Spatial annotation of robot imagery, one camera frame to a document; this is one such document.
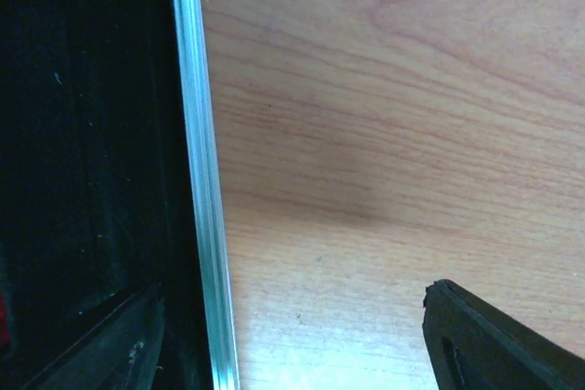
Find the aluminium poker set case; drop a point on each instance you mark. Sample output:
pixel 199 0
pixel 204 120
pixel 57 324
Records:
pixel 110 182

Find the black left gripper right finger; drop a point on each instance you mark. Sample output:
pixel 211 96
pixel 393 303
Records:
pixel 473 345

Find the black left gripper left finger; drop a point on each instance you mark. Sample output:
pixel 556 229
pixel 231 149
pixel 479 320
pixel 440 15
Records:
pixel 121 351

